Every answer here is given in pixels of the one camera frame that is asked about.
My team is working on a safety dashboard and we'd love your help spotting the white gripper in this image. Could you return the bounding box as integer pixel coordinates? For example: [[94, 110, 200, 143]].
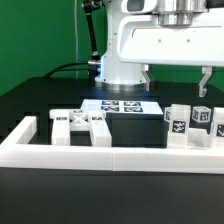
[[117, 13, 224, 97]]

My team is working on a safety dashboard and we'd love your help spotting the white chair seat part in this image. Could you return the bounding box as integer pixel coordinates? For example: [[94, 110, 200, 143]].
[[167, 128, 224, 150]]

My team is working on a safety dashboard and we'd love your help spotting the white chair back part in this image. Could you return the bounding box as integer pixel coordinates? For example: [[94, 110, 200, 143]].
[[49, 109, 112, 147]]

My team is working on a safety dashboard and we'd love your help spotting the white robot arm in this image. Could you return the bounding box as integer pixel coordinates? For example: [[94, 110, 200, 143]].
[[95, 0, 224, 97]]

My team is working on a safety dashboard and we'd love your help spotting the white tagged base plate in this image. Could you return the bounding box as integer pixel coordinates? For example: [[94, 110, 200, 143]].
[[81, 99, 163, 116]]

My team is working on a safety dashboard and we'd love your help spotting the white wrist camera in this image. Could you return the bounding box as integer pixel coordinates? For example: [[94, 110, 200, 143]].
[[121, 0, 157, 14]]

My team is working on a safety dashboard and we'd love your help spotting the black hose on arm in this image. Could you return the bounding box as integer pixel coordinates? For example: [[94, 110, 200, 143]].
[[81, 0, 102, 68]]

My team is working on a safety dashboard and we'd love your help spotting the black cable on table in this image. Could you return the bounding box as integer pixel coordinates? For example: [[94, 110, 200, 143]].
[[43, 61, 90, 79]]

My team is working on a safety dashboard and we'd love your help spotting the white U-shaped fence frame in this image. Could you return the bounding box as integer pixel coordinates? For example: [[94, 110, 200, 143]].
[[0, 116, 224, 174]]

